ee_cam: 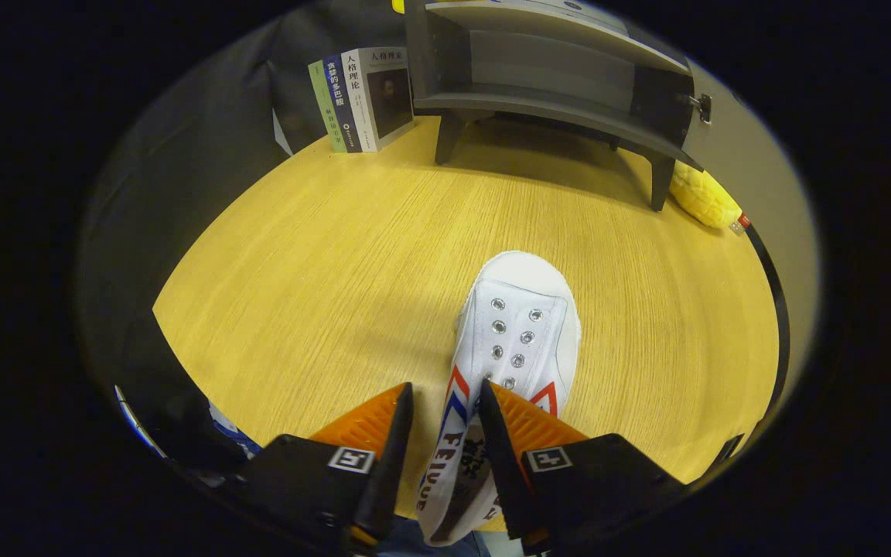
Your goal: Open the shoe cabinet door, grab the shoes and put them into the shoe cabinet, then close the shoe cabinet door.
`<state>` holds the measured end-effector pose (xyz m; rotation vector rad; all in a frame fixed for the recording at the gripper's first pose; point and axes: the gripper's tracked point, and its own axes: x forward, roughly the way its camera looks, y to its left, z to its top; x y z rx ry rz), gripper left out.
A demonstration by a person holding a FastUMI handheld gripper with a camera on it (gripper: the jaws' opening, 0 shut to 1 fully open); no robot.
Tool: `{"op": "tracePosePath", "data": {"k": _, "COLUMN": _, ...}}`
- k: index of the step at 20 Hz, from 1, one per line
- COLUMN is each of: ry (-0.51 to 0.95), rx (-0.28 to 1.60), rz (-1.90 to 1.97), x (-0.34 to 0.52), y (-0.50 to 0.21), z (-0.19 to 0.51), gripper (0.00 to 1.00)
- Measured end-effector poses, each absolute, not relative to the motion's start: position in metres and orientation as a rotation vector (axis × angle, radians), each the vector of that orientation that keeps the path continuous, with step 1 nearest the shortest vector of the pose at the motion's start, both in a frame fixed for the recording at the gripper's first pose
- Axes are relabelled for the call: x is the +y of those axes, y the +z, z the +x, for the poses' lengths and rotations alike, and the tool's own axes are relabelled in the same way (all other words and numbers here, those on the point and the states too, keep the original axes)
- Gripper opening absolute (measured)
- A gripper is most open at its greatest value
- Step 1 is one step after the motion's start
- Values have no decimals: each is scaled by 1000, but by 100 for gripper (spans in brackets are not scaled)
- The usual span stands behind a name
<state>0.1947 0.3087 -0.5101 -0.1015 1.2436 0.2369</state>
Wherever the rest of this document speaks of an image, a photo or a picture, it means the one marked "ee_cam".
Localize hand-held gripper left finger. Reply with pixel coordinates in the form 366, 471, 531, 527
241, 381, 415, 554

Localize dark grey shoe cabinet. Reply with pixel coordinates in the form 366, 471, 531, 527
403, 0, 717, 212

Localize yellow corn toy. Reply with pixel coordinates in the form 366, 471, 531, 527
670, 160, 744, 230

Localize blue book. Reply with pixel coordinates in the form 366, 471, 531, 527
322, 54, 361, 153

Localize white shoe with striped side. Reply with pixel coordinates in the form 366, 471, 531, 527
417, 250, 582, 548

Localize person's blue jeans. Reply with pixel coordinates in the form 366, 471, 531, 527
376, 517, 493, 557

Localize black backdrop cloth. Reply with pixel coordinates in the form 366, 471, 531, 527
78, 0, 415, 403

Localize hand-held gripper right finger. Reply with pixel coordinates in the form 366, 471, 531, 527
478, 379, 686, 554

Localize white book with portrait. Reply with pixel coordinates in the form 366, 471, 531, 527
341, 46, 415, 153

